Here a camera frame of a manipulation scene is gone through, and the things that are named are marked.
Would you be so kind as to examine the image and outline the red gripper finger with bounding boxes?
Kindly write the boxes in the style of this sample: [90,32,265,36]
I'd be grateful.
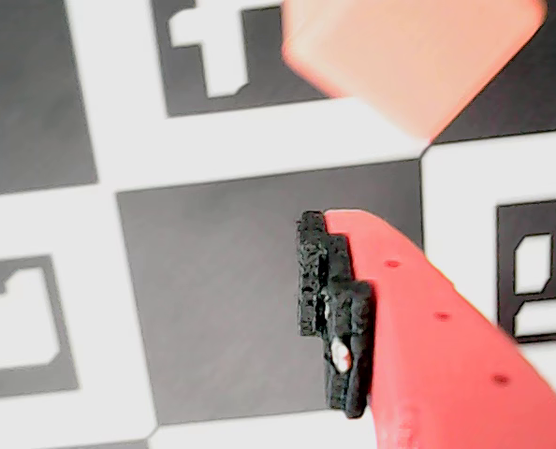
[298,209,556,449]

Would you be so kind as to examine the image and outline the orange cube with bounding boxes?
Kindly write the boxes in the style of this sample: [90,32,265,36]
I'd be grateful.
[280,0,549,141]

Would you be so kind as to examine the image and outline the black white marker checkerboard mat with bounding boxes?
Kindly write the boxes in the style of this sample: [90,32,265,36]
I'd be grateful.
[0,0,556,449]

